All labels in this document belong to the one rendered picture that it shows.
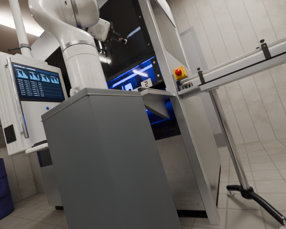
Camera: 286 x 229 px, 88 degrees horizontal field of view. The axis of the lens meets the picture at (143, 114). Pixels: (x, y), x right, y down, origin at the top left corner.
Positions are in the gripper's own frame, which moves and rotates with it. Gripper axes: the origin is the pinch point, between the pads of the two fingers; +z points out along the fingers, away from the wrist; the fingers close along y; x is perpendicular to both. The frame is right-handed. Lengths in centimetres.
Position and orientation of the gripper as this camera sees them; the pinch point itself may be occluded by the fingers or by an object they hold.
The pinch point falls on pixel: (116, 37)
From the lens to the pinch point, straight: 94.3
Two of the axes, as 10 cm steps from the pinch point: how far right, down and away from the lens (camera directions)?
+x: -2.4, -3.6, 9.0
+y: 3.7, -8.9, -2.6
